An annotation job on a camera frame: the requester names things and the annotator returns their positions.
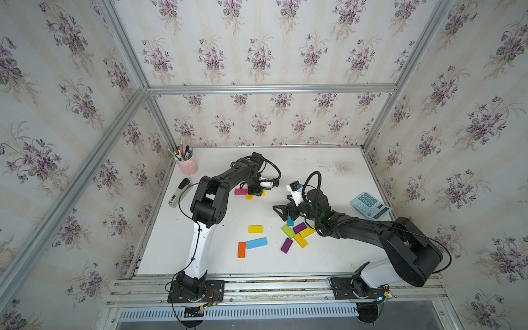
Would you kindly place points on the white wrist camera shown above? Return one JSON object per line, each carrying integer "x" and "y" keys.
{"x": 268, "y": 183}
{"x": 295, "y": 189}

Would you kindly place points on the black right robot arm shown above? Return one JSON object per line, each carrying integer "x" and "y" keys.
{"x": 411, "y": 256}

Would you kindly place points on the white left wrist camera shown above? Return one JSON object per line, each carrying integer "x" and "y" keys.
{"x": 268, "y": 183}

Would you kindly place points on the orange wooden block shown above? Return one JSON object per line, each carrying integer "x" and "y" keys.
{"x": 241, "y": 251}

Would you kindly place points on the light blue wooden block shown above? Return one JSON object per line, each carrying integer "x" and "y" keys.
{"x": 256, "y": 243}

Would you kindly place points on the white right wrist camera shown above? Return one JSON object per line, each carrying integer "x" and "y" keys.
{"x": 295, "y": 189}

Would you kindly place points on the pink metal pen bucket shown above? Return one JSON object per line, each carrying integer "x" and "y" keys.
{"x": 188, "y": 167}

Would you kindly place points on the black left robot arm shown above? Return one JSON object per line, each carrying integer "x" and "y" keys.
{"x": 208, "y": 208}

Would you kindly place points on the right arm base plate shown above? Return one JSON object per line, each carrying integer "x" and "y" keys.
{"x": 352, "y": 288}

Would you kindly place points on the lemon yellow block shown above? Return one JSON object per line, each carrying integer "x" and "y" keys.
{"x": 307, "y": 232}

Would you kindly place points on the light blue calculator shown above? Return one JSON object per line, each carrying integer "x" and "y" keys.
{"x": 370, "y": 207}

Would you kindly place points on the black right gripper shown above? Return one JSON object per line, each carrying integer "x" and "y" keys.
{"x": 284, "y": 209}

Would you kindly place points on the aluminium front rail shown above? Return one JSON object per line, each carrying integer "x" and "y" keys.
{"x": 151, "y": 291}

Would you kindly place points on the yellow block flat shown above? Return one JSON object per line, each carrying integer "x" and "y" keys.
{"x": 255, "y": 229}

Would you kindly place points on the purple wooden block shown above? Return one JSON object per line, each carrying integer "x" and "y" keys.
{"x": 285, "y": 248}

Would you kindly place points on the yellow block near right arm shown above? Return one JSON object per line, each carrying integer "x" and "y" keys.
{"x": 300, "y": 240}

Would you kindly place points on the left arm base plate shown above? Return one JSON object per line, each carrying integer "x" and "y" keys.
{"x": 207, "y": 291}

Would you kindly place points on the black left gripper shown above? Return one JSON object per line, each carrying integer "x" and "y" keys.
{"x": 257, "y": 192}

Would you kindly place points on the small purple block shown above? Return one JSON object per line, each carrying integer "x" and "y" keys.
{"x": 299, "y": 228}

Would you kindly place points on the green wooden block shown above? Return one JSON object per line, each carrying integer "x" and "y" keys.
{"x": 288, "y": 231}

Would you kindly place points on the black and white stapler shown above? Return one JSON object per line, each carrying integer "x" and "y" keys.
{"x": 180, "y": 193}

